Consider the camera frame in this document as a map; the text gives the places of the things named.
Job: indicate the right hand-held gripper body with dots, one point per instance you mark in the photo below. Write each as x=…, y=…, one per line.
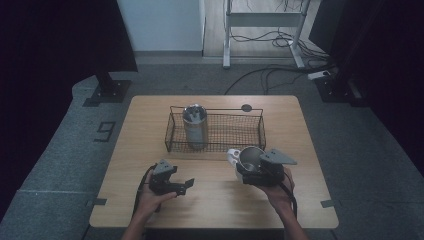
x=266, y=176

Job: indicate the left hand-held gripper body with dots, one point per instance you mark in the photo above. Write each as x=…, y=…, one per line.
x=161, y=183

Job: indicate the tall stainless steel tumbler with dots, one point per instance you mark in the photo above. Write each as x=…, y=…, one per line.
x=195, y=131

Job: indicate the person's left hand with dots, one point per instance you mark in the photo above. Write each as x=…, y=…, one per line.
x=150, y=201

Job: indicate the person's right hand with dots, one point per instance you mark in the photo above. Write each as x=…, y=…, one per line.
x=280, y=196

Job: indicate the black round table grommet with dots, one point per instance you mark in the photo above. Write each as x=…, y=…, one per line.
x=246, y=107

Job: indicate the grey tape strip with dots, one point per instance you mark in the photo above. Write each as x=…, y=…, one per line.
x=99, y=201

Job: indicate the black tape floor number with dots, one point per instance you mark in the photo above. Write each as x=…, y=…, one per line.
x=106, y=131

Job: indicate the black metal stand base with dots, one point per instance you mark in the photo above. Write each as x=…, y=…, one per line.
x=336, y=90
x=111, y=91

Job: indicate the white power strip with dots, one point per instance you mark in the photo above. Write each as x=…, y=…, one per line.
x=318, y=75

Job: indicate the black curtain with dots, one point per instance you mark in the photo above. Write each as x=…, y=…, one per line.
x=50, y=66
x=383, y=50

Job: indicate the white metal desk frame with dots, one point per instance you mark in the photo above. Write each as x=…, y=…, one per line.
x=263, y=19

